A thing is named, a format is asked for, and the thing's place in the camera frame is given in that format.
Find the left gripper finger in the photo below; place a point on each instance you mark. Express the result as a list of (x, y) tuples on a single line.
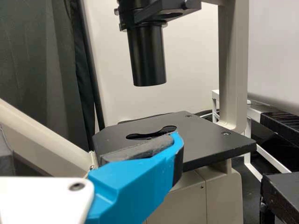
[(135, 177)]

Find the black platform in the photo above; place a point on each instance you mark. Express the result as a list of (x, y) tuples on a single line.
[(280, 123), (282, 193)]

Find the cream microscope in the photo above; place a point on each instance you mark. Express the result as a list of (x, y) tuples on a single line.
[(210, 144)]

